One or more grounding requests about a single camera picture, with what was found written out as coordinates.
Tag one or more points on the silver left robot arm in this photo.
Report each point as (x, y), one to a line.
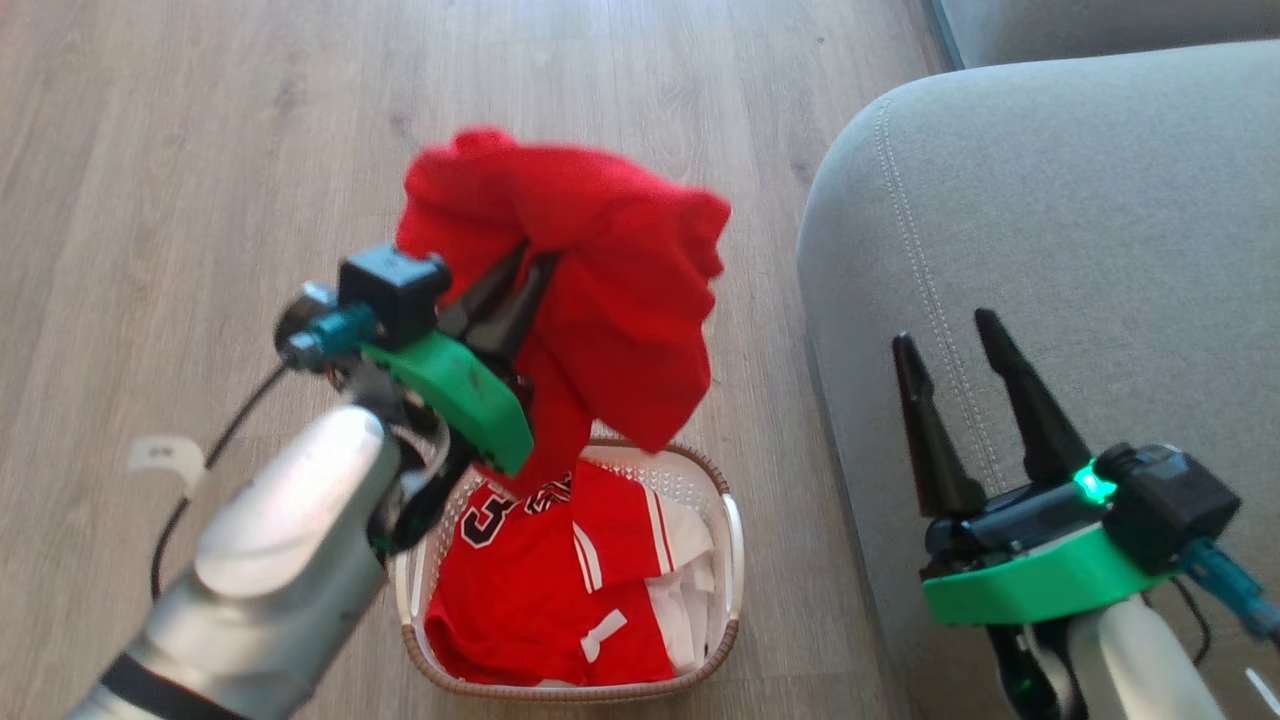
(280, 560)

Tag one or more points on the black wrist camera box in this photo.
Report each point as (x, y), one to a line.
(1170, 510)
(395, 290)

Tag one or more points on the white garment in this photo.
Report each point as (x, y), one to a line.
(690, 600)

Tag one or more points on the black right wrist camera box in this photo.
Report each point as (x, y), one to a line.
(1170, 510)

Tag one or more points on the white basket with brown rim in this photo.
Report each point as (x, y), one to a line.
(690, 480)

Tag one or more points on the grey sofa seat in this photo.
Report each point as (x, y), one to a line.
(1100, 220)

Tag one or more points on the plain red garment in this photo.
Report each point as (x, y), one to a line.
(620, 300)

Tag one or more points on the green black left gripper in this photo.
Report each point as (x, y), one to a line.
(470, 400)

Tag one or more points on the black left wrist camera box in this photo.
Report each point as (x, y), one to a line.
(395, 290)

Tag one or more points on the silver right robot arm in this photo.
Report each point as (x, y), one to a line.
(1140, 670)

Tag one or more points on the red jersey with white stripes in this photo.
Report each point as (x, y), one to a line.
(530, 600)

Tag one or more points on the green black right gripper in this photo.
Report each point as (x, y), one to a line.
(1040, 580)

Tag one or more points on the white label tag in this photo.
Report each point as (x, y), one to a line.
(165, 455)

